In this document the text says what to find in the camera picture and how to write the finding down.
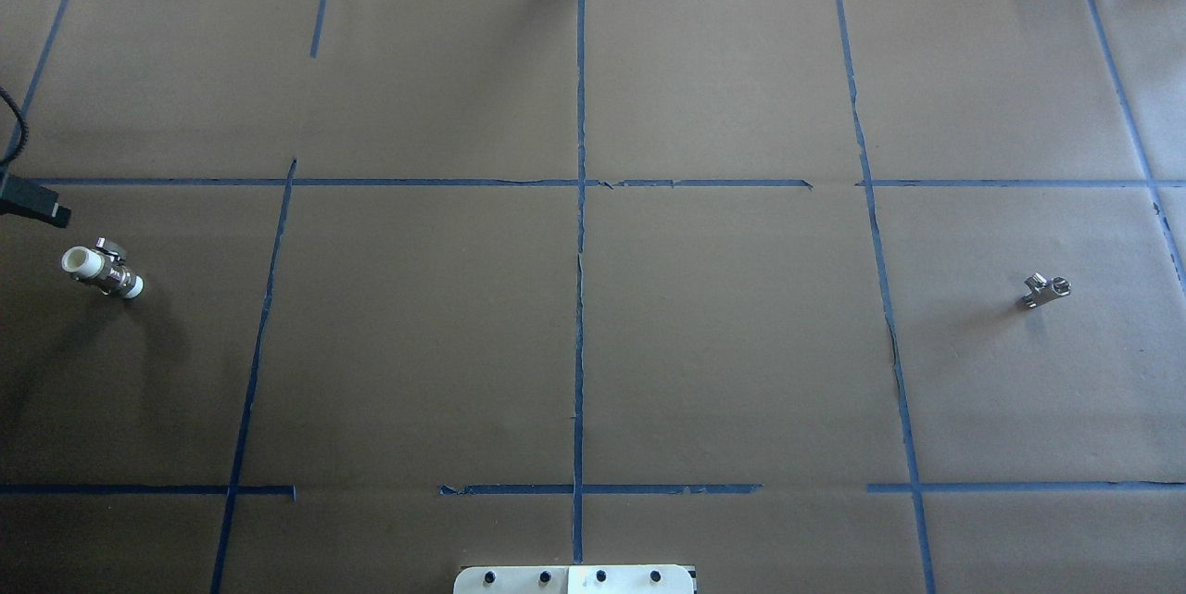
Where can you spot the chrome valve with white pipe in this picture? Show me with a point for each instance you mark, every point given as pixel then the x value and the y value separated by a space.
pixel 103 265

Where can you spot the small chrome valve fitting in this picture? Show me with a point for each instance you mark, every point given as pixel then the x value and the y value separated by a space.
pixel 1042 290

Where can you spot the brown paper table cover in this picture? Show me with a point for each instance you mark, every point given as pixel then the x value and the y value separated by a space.
pixel 436 284

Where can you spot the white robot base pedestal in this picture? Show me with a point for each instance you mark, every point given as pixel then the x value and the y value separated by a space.
pixel 578 578

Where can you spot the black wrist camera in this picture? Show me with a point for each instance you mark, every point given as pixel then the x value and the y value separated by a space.
pixel 30 200

